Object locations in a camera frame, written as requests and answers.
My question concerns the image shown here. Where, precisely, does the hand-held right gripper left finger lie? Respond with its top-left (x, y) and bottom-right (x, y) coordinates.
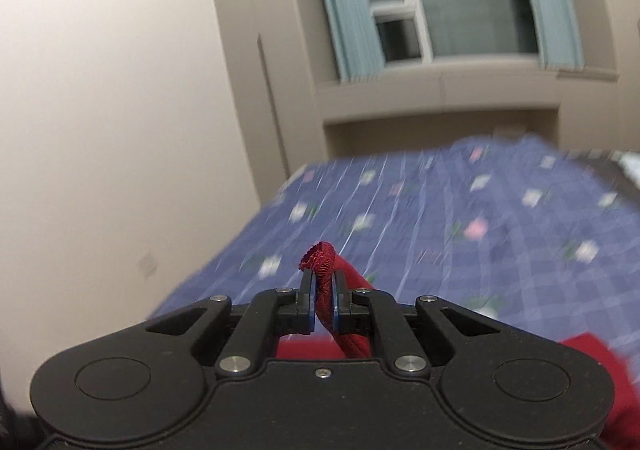
top-left (145, 270), bottom-right (317, 378)

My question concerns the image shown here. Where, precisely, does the blue checked floral blanket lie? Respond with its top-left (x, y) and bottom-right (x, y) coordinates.
top-left (150, 132), bottom-right (640, 361)

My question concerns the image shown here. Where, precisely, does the red sweater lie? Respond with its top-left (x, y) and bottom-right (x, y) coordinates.
top-left (277, 241), bottom-right (640, 450)

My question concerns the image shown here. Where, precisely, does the light blue curtain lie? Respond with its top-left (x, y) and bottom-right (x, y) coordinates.
top-left (510, 0), bottom-right (585, 72)
top-left (307, 0), bottom-right (388, 83)

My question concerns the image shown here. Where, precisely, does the beige window cabinet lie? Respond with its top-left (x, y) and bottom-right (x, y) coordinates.
top-left (315, 55), bottom-right (621, 161)

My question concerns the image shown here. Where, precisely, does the beige wardrobe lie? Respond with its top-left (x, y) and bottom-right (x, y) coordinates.
top-left (560, 0), bottom-right (640, 151)
top-left (205, 0), bottom-right (331, 181)

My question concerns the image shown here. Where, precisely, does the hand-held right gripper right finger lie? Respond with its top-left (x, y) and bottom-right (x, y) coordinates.
top-left (332, 270), bottom-right (503, 379)

